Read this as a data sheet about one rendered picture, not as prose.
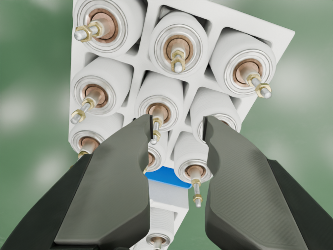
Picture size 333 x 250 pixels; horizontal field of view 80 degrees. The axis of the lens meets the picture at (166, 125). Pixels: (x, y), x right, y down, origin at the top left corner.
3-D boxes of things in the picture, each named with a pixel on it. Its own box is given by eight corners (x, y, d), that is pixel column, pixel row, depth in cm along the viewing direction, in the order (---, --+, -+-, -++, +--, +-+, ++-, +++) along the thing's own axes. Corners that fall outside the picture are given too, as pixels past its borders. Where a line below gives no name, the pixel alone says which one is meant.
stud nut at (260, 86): (253, 95, 27) (255, 97, 27) (255, 83, 26) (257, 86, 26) (268, 94, 27) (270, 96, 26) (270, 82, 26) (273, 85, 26)
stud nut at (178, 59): (175, 74, 26) (175, 76, 25) (167, 63, 25) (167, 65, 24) (188, 65, 25) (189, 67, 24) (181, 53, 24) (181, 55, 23)
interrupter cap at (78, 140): (103, 161, 45) (102, 163, 45) (70, 150, 44) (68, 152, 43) (112, 137, 41) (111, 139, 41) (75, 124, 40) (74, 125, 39)
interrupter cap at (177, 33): (194, 78, 34) (194, 80, 33) (150, 67, 33) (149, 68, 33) (209, 31, 30) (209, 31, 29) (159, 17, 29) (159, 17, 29)
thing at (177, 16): (192, 58, 49) (197, 86, 34) (153, 48, 49) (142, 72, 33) (204, 15, 44) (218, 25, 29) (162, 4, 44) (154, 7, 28)
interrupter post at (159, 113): (163, 106, 37) (162, 115, 34) (166, 117, 38) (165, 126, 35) (150, 108, 37) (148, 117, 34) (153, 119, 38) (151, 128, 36)
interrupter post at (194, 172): (201, 172, 45) (203, 184, 43) (192, 175, 46) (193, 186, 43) (197, 165, 44) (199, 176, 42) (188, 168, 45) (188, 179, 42)
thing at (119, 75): (144, 58, 50) (130, 85, 35) (130, 90, 55) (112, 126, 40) (108, 39, 48) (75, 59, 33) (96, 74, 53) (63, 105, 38)
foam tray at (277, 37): (92, 109, 67) (67, 142, 51) (108, -33, 46) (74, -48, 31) (202, 139, 71) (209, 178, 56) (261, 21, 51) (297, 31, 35)
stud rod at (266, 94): (246, 79, 32) (263, 99, 25) (247, 72, 31) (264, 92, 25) (252, 78, 32) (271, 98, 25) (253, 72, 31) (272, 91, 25)
